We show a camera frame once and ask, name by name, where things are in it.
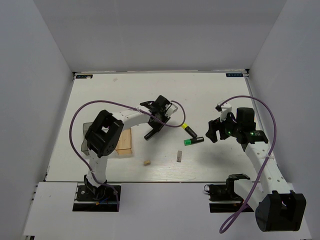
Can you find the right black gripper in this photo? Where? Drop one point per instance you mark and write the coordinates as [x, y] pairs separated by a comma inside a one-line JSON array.
[[214, 126]]

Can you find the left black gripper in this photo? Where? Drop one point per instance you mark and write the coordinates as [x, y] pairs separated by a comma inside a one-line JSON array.
[[157, 127]]

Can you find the purple capped highlighter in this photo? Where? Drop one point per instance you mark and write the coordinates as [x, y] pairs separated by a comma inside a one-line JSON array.
[[150, 134]]

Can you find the yellow capped highlighter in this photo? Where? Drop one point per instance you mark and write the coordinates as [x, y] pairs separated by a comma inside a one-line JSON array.
[[187, 129]]

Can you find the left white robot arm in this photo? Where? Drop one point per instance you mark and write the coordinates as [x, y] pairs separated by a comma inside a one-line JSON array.
[[104, 133]]

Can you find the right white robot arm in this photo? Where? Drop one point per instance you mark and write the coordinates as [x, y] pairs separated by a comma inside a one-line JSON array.
[[276, 206]]

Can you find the green capped highlighter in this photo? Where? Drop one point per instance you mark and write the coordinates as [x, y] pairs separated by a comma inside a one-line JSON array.
[[193, 141]]

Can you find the grey white eraser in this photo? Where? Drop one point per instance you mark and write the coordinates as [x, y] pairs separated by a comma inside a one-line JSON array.
[[179, 156]]

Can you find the right blue table label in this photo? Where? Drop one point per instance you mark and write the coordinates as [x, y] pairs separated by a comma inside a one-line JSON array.
[[234, 75]]

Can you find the blue table label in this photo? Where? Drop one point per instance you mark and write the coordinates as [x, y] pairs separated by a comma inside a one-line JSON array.
[[234, 75], [84, 76]]

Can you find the dark grey transparent container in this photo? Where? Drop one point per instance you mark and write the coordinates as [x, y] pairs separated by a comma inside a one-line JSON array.
[[84, 147]]

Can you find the left blue table label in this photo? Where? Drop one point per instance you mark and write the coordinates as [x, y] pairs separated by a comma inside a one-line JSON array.
[[84, 76]]

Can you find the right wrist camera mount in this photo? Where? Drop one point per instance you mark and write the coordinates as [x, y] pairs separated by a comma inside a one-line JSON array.
[[223, 108]]

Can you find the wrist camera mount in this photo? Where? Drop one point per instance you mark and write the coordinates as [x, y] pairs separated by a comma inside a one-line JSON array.
[[170, 109], [223, 108]]

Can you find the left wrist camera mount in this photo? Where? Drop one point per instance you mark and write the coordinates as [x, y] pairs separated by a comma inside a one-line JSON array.
[[170, 109]]

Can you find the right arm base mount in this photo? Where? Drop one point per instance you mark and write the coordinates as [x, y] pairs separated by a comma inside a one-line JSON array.
[[220, 201]]

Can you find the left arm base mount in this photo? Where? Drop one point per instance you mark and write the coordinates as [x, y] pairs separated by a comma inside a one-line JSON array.
[[86, 201]]

